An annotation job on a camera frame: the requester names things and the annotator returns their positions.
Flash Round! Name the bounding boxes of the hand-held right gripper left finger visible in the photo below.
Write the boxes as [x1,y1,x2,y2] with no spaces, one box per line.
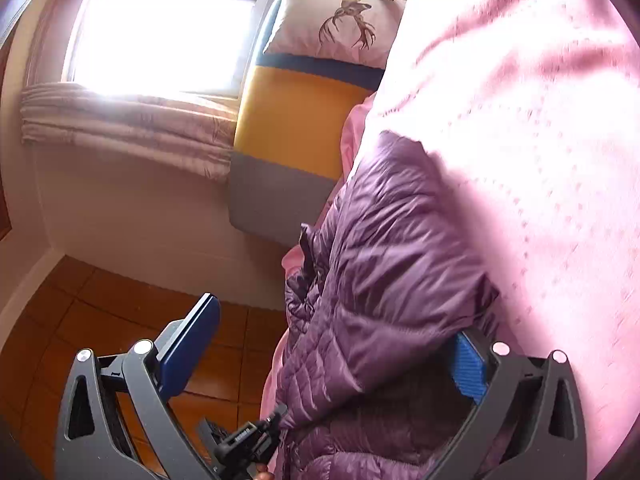
[54,292,222,480]

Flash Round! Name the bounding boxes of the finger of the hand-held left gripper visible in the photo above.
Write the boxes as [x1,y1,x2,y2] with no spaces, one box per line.
[214,404,290,467]

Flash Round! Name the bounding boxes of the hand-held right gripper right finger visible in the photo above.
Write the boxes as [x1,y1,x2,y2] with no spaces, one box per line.
[425,330,588,480]

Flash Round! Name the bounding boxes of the purple quilted puffer jacket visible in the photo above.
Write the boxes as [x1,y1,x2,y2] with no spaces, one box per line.
[272,130,502,480]

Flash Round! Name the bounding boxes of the pink dotted bedspread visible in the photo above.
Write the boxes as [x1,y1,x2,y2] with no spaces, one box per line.
[264,0,640,480]

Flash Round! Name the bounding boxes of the striped pink folded curtain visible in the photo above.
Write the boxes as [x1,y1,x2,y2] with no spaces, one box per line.
[20,82,239,182]

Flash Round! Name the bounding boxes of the grey yellow blue headboard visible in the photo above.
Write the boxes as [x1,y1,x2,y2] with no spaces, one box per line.
[228,0,387,250]

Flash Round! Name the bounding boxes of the bright window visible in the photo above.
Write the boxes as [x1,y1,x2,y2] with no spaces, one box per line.
[62,0,290,100]

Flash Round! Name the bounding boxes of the white deer print pillow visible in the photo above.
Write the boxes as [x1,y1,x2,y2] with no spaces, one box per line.
[261,0,408,67]

